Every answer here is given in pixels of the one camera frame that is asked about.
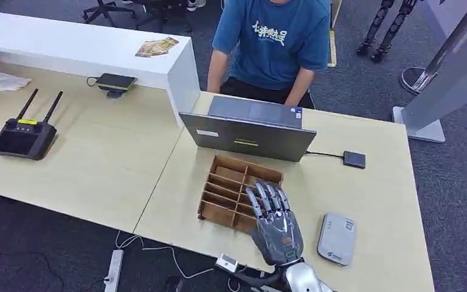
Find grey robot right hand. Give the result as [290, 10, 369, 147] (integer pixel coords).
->
[244, 180, 305, 267]

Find grey flat power bank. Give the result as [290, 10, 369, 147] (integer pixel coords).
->
[317, 212, 357, 267]

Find wooden compartment box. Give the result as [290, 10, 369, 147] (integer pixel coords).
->
[197, 155, 284, 235]

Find grey open laptop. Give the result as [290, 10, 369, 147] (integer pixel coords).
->
[179, 95, 317, 163]

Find small black external drive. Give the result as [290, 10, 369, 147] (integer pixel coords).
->
[343, 151, 367, 170]

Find white power strip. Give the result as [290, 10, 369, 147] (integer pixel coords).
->
[103, 249, 125, 292]

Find person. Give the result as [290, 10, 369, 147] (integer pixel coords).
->
[207, 0, 332, 110]

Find round silver stand base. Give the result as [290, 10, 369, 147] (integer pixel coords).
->
[400, 67, 438, 96]

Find stack of printed cards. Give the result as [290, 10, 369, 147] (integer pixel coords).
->
[135, 36, 180, 58]

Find black phone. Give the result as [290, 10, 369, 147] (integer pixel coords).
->
[95, 72, 137, 91]

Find black background robot leg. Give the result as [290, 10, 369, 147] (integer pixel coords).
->
[356, 0, 395, 57]
[370, 0, 420, 63]

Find silver column stand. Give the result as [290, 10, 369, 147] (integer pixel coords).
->
[392, 0, 467, 144]

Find black office chair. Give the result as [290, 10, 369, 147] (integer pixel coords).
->
[134, 0, 194, 34]

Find black remote controller with antennas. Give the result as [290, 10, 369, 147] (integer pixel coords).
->
[0, 88, 63, 161]

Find white desk shelf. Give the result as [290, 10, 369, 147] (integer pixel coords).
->
[0, 10, 201, 123]

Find black office chair base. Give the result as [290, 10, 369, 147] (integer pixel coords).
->
[82, 0, 136, 25]

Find white tissue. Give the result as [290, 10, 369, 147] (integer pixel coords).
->
[0, 72, 33, 94]

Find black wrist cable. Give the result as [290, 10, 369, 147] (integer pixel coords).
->
[233, 265, 288, 288]

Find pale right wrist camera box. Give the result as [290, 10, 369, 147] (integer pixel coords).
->
[215, 254, 239, 273]

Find black drive cable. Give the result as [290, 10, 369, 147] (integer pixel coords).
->
[305, 150, 345, 159]

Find white floor cable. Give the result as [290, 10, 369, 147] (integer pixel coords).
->
[115, 230, 243, 292]

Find wooden frame board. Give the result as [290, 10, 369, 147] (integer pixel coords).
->
[327, 0, 344, 68]

